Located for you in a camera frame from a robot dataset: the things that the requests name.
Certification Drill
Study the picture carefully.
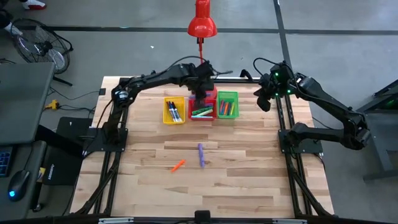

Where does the white and red shoe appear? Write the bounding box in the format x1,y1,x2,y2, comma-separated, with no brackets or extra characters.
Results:
19,0,47,10
3,21,24,37

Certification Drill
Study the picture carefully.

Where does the black computer case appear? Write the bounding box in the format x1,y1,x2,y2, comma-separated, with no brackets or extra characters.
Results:
42,146,85,187

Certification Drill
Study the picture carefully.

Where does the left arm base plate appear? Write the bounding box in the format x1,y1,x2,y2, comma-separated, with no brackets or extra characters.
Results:
82,127,129,153

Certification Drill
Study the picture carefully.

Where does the green highlighter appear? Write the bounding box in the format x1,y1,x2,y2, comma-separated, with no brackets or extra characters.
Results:
191,106,215,116

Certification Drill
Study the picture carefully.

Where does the yellow plug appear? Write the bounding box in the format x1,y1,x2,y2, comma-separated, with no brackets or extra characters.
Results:
45,98,60,111

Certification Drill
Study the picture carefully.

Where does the red plastic basket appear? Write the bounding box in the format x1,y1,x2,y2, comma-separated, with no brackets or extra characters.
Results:
187,96,218,121

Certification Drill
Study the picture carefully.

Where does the black keyboard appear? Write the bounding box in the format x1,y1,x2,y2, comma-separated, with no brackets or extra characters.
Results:
0,146,14,178

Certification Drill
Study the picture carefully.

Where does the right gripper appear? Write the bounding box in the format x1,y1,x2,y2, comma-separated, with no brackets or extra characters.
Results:
253,62,295,113

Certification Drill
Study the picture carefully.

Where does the black computer mouse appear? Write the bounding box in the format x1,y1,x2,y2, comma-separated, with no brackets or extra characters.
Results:
7,169,31,202

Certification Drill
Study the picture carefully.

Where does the black floor fan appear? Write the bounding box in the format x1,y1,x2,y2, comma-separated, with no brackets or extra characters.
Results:
11,17,74,87

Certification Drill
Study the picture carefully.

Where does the red desk lamp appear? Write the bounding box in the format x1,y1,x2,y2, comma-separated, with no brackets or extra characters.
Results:
187,0,218,100

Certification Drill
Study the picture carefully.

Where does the black floor cable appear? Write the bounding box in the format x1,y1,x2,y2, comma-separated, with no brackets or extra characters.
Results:
57,105,96,113
49,86,100,101

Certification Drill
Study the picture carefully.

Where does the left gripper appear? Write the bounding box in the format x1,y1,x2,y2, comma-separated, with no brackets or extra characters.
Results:
189,61,215,106

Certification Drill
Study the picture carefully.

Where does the grey side desk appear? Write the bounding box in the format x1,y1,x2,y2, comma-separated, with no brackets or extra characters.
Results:
0,62,56,146

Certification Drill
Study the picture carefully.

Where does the green plastic basket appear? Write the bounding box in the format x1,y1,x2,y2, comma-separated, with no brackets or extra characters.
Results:
216,90,241,119

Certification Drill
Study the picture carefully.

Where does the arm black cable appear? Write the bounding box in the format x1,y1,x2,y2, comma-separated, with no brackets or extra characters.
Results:
252,57,280,82
169,55,234,77

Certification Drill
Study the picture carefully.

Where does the silver metal bracket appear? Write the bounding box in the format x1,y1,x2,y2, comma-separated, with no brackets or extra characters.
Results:
272,218,308,224
98,217,134,224

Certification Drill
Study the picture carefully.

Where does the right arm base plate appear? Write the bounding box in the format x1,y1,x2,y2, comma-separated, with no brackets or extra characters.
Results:
278,129,324,154

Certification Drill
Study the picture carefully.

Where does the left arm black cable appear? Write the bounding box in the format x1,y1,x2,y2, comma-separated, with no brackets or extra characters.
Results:
169,55,234,77

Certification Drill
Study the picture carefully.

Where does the dark grey desk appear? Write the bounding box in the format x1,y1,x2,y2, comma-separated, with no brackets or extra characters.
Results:
0,140,47,220

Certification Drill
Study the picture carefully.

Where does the person's leg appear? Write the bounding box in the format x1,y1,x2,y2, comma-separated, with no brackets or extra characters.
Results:
0,9,13,29

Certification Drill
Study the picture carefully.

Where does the black table-level camera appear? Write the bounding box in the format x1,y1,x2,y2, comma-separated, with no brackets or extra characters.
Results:
194,210,211,224

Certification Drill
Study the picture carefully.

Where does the yellow plastic basket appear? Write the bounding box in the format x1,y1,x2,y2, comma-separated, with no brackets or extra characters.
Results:
162,96,187,126

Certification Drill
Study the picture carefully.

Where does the dark grey metal stand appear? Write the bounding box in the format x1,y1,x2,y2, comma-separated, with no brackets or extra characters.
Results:
357,79,398,181

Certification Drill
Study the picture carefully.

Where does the black aluminium table frame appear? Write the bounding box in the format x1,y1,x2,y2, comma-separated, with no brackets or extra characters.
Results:
70,77,335,218

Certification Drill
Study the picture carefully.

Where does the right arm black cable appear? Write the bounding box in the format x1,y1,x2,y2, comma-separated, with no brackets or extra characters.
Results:
252,57,280,82

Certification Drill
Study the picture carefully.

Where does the black Expo marker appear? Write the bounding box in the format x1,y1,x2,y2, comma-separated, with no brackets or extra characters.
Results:
165,100,175,123

